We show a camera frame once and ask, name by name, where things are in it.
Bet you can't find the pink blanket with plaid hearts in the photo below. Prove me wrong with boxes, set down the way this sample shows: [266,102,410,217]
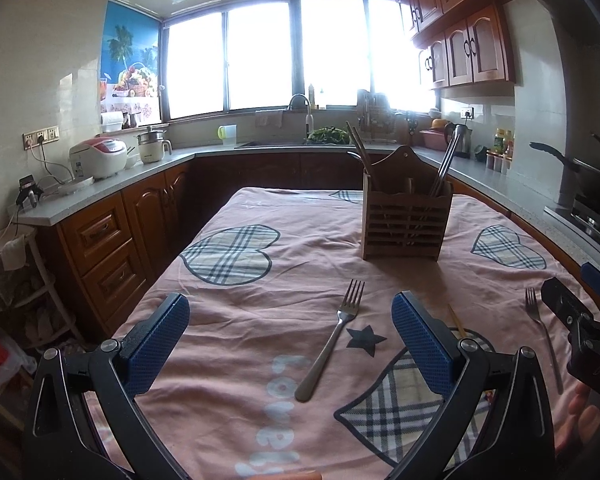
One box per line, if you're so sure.
[87,186,600,480]

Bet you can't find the black wok with lid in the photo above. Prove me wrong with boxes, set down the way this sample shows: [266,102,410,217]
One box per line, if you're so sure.
[528,131,600,194]

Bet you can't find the stainless steel fork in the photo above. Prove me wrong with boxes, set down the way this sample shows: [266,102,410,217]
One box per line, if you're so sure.
[296,280,366,403]
[524,287,565,395]

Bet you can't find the gas stove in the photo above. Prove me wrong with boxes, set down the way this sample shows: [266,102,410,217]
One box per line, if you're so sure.
[544,194,600,262]

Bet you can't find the green leafy vegetables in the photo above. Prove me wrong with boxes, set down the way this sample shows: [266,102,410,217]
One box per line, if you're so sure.
[307,126,352,145]

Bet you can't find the cream electric cooking pot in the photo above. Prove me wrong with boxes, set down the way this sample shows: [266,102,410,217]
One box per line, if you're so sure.
[135,127,174,165]

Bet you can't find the wall outlet strip with plugs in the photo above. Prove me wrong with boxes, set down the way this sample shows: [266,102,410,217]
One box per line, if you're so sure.
[22,125,61,150]

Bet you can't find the thin metal chopstick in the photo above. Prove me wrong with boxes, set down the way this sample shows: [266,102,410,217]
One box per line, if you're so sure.
[429,127,458,197]
[432,127,461,197]
[436,128,464,197]
[439,129,466,196]

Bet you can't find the red plastic container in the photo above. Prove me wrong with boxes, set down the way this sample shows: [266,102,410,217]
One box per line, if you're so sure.
[418,128,451,151]

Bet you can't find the paper towel roll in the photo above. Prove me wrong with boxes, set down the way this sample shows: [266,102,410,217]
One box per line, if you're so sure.
[101,111,126,136]

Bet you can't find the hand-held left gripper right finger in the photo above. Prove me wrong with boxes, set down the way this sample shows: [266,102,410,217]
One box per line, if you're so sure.
[391,290,556,480]

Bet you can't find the stainless steel kettle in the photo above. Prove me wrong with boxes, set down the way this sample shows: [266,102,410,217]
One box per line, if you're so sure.
[443,122,474,160]

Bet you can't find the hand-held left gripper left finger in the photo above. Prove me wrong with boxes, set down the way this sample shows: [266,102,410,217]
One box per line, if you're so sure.
[22,292,191,480]

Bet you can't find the large kitchen window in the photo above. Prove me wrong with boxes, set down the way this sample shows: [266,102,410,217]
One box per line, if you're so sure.
[161,0,437,122]

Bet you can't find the tropical fruit wall poster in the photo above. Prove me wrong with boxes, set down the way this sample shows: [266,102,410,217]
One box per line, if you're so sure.
[99,0,162,127]

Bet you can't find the white storage rack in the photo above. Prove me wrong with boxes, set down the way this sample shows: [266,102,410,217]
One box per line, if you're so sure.
[0,224,77,357]

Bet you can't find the white power cable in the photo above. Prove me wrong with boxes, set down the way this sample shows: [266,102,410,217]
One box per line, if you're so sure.
[29,144,77,183]

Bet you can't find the curved metal faucet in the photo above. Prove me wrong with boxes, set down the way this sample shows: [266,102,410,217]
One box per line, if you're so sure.
[287,93,315,142]

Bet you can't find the wooden slatted utensil holder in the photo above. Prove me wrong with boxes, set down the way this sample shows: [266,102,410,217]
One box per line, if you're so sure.
[361,145,454,262]

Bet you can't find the metal dish rack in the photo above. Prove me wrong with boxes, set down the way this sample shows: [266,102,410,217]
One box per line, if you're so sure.
[355,88,407,144]

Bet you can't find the white dishcloth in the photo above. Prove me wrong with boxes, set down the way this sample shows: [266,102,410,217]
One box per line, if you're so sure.
[254,108,285,130]

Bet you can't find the small black stand device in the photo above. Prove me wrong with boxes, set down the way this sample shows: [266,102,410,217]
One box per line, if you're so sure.
[17,173,45,209]

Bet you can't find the bamboo chopstick red floral end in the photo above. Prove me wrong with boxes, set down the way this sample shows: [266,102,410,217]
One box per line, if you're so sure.
[345,121,376,186]

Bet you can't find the set of small spice jars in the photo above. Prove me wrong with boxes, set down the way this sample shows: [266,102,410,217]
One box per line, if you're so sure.
[485,149,512,175]

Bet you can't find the short light wooden chopstick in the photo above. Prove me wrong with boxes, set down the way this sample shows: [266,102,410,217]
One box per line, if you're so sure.
[446,304,468,341]

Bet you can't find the white and red rice cooker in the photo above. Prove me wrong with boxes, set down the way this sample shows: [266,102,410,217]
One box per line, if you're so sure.
[69,135,129,181]

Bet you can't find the wooden wall cabinets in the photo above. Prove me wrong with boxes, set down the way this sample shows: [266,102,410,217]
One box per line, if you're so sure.
[389,0,527,92]

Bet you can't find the white plastic bag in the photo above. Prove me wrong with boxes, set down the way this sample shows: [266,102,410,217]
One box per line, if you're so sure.
[0,239,29,272]

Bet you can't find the person's right hand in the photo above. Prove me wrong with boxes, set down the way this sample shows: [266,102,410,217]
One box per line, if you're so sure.
[555,384,600,457]

